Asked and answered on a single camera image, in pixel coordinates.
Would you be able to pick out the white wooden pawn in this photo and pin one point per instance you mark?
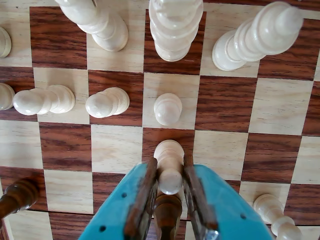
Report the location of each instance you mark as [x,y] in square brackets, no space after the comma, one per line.
[270,207]
[6,96]
[100,106]
[167,112]
[37,101]

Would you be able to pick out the white wooden king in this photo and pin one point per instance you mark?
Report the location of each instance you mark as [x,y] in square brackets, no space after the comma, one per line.
[175,32]

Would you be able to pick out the dark wooden knight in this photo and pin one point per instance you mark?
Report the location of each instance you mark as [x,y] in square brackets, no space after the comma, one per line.
[167,215]

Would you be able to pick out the wooden chessboard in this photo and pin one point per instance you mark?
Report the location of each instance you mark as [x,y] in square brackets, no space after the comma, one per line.
[62,145]

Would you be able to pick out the dark wooden queen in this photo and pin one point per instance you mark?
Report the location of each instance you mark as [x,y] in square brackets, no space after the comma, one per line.
[17,197]

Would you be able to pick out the white wooden queen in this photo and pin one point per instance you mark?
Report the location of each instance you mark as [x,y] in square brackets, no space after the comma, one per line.
[250,42]

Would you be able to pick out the turquoise gripper finger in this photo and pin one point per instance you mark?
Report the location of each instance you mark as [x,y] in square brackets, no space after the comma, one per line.
[232,220]
[112,217]

